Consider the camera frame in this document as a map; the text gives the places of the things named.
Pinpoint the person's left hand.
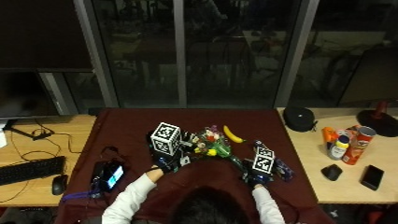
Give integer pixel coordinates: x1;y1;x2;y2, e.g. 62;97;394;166
145;129;200;174

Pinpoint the person's right hand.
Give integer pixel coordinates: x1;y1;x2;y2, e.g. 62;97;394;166
242;139;295;189

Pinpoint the colourful flower bouquet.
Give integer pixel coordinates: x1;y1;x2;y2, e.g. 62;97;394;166
192;124;246;171

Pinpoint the white marker cube, small print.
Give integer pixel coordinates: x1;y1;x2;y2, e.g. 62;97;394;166
252;146;275;175

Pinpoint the white marker cube, large print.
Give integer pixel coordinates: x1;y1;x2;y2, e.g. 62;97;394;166
149;121;182;157

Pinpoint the yellow banana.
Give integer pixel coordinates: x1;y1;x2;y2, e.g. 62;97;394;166
222;124;246;145

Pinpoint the black round zip case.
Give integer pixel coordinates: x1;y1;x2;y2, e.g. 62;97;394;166
282;105;318;133

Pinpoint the dark red tablecloth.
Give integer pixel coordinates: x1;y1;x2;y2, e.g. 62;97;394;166
53;107;337;224

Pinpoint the orange snack packet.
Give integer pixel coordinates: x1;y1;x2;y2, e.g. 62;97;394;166
321;126;339;147

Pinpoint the black computer mouse, squat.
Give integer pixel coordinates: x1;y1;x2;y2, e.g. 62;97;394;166
319;163;345;182

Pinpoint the red white snack packet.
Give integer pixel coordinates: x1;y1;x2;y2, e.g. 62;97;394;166
338;124;363;140

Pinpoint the black device with lit screen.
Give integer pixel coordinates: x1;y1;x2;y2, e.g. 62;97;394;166
89;158;126;195

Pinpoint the red chip can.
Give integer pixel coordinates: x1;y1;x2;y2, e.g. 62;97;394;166
341;126;378;166

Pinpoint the black smartphone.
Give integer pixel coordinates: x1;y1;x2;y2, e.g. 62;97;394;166
359;164;386;191

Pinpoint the black computer mouse, slim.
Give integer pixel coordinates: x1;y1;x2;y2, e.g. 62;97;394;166
51;174;69;196

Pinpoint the black keyboard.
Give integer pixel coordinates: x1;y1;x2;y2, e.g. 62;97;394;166
0;155;66;187

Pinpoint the dark monitor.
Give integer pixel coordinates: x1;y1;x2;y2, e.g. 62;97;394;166
0;68;80;120

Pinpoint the white paper sheet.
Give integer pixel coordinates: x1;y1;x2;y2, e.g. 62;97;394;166
0;121;9;149

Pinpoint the black round base red post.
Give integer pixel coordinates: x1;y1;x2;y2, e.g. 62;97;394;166
355;100;398;138

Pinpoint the purple strap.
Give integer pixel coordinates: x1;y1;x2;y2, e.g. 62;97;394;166
61;189;104;203

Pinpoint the black cable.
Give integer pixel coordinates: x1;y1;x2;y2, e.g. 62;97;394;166
8;119;84;162

